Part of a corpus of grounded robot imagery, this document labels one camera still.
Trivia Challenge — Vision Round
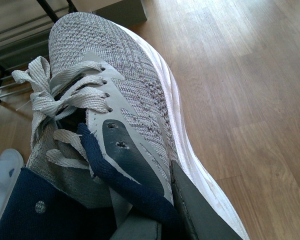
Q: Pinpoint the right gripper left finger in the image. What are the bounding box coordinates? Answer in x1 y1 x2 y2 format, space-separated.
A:
110 214 162 240

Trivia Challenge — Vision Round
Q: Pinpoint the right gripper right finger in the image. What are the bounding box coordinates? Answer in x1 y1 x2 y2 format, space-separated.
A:
170 161 242 240

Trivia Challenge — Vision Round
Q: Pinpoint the light blue slipper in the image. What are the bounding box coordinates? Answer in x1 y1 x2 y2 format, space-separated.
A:
0 148 24 219

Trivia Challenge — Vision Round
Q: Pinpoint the grey sneaker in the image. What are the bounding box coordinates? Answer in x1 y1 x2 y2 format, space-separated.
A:
0 12 249 240

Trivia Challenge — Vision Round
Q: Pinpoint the black metal shoe rack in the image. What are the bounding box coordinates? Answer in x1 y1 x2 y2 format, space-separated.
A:
0 0 77 103

